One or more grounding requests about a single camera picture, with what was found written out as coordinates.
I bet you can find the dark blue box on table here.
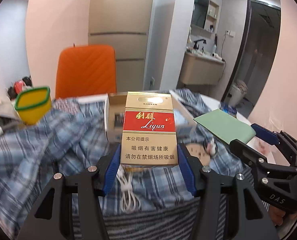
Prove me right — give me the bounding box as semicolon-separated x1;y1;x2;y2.
220;102;238;118

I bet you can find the black Face tissue pack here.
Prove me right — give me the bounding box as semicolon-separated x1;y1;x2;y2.
114;112;125;129

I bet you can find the light blue tissue pack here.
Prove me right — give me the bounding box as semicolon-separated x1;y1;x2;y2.
174;109;190;129

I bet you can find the black faucet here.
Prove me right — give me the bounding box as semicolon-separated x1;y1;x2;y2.
192;38;207;51

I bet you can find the green cloth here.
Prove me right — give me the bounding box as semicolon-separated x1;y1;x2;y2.
194;109;256;144

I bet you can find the white hair dryer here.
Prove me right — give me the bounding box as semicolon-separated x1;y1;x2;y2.
212;53;225;62

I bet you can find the bathroom vanity cabinet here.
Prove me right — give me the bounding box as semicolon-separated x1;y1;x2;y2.
179;52;225;85

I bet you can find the white cardboard box tray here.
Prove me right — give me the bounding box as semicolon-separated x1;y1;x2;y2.
77;90;196;142

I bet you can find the tan round case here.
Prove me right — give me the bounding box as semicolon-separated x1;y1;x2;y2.
186;143;212;166

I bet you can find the orange chair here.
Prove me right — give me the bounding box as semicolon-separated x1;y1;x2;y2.
55;44;117;99

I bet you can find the blue plaid shirt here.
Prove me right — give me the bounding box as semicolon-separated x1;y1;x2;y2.
0;88;264;235

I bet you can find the person's right hand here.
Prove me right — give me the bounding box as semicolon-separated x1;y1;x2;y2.
268;205;297;226

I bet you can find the yellow green-rimmed bin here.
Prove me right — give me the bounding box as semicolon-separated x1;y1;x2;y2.
14;86;51;125

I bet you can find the beige refrigerator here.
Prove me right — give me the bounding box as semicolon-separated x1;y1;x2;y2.
88;0;153;92

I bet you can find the mirror cabinet with shelves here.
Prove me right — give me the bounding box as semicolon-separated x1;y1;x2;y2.
191;0;220;34

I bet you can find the red bag on floor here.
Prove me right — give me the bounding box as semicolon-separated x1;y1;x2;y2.
7;76;32;100

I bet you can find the beige bag pile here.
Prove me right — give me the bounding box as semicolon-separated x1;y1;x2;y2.
0;99;21;129

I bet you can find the white coiled usb cable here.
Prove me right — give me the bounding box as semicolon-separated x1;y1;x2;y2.
115;166;142;215

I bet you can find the white laundry bin with clothes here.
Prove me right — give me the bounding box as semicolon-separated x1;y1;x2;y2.
229;80;248;107

